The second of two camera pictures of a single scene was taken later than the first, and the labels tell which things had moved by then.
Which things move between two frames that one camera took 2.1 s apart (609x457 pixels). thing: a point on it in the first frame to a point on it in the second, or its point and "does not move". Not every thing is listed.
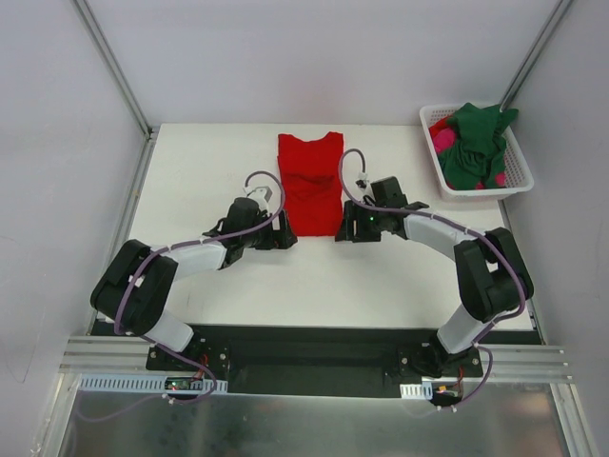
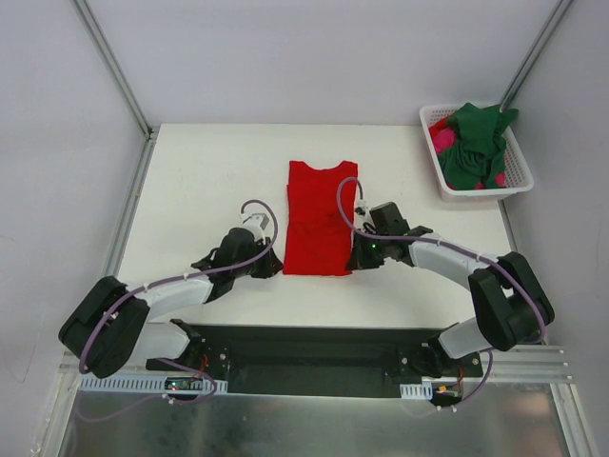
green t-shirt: [478, 153] does not move
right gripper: [357, 228] to [360, 257]
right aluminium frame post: [534, 52] does not move
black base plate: [308, 360] does not move
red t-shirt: [312, 183] to [318, 240]
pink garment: [442, 135] does not move
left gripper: [274, 236] to [265, 263]
